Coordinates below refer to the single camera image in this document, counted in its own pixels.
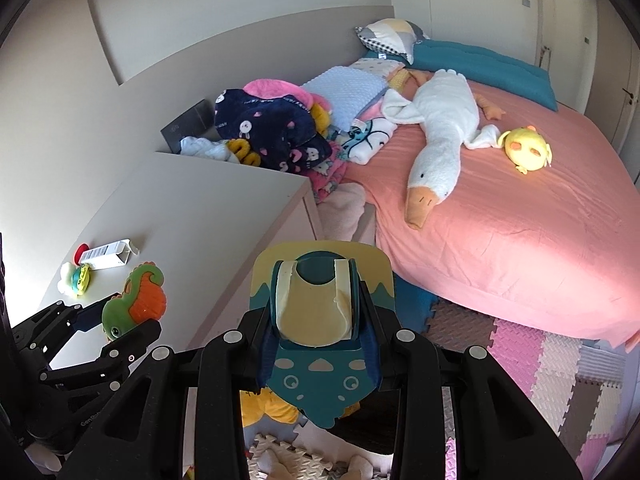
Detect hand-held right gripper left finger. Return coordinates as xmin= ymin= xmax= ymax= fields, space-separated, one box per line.
xmin=57 ymin=309 xmax=281 ymax=480

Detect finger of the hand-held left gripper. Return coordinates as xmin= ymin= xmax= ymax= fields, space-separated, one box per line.
xmin=11 ymin=294 xmax=121 ymax=357
xmin=39 ymin=318 xmax=164 ymax=387

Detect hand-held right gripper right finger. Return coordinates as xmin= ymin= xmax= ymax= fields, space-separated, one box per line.
xmin=356 ymin=282 xmax=584 ymax=480

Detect green orange dinosaur toy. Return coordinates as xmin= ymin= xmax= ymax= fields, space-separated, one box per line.
xmin=101 ymin=261 xmax=167 ymax=344

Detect teal cardboard tape dispenser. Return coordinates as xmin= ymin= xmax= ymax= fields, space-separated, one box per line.
xmin=250 ymin=241 xmax=396 ymax=430

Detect black trash bag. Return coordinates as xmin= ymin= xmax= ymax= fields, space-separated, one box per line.
xmin=299 ymin=400 xmax=401 ymax=457

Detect blue green frog toy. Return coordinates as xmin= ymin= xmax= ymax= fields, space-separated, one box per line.
xmin=70 ymin=262 xmax=97 ymax=297

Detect white carton box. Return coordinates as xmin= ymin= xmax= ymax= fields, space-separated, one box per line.
xmin=78 ymin=241 xmax=139 ymax=271

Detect light pink towel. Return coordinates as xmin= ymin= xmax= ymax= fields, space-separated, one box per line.
xmin=317 ymin=182 xmax=369 ymax=242

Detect pastel foam floor mat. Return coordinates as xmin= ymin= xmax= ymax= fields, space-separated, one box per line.
xmin=245 ymin=296 xmax=640 ymax=480

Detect pink bed sheet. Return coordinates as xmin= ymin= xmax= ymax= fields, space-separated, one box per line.
xmin=344 ymin=84 xmax=640 ymax=352

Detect pink printed cloth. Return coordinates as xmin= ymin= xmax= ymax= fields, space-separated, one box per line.
xmin=304 ymin=141 xmax=352 ymax=204

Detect white baby cloth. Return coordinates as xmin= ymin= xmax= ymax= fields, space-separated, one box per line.
xmin=179 ymin=135 xmax=241 ymax=162

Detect white cartoon printed cloth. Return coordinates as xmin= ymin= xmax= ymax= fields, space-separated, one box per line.
xmin=342 ymin=117 xmax=399 ymax=165

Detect navy printed blanket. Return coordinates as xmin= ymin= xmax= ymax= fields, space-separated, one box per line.
xmin=214 ymin=88 xmax=334 ymax=174

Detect white goose plush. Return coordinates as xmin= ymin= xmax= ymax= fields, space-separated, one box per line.
xmin=382 ymin=68 xmax=506 ymax=231

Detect yellow chick plush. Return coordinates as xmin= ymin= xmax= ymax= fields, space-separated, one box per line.
xmin=501 ymin=125 xmax=554 ymax=176

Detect light blue dotted blanket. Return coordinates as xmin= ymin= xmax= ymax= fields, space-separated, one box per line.
xmin=301 ymin=65 xmax=389 ymax=132

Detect pink plush cloth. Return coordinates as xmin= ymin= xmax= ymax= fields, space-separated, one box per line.
xmin=243 ymin=78 xmax=334 ymax=112

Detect yellow striped plush toy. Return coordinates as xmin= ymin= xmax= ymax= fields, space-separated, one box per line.
xmin=389 ymin=69 xmax=432 ymax=97

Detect white dotted cloth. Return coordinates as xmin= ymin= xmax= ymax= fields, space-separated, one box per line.
xmin=349 ymin=57 xmax=406 ymax=77

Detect teal bolster cushion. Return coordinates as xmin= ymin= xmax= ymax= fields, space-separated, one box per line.
xmin=362 ymin=39 xmax=559 ymax=112

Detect patchwork pillow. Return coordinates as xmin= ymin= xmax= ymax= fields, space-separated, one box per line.
xmin=354 ymin=18 xmax=431 ymax=65

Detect white wardrobe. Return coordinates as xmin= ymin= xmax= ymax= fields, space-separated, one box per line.
xmin=385 ymin=0 xmax=640 ymax=161

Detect yellow ring toy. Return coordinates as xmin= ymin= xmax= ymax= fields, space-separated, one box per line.
xmin=224 ymin=138 xmax=262 ymax=167

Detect dark wall switch panel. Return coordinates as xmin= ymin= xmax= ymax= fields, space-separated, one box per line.
xmin=160 ymin=99 xmax=217 ymax=154

